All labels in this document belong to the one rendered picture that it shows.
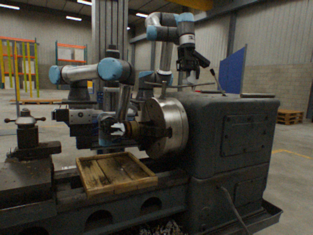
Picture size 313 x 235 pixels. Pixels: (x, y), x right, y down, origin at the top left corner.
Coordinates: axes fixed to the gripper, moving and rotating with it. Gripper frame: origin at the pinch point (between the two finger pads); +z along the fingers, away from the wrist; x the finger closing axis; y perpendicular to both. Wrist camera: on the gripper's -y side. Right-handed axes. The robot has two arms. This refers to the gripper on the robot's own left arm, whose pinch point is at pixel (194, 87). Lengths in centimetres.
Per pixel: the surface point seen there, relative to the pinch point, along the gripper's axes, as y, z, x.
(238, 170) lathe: -26, 44, 0
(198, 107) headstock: 1.2, 9.5, 3.7
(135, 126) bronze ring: 26.9, 16.7, -12.1
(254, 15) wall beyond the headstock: -967, -539, -642
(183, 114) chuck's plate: 6.5, 12.4, -1.5
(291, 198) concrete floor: -194, 117, -71
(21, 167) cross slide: 73, 29, -16
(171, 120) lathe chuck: 13.9, 14.7, -0.7
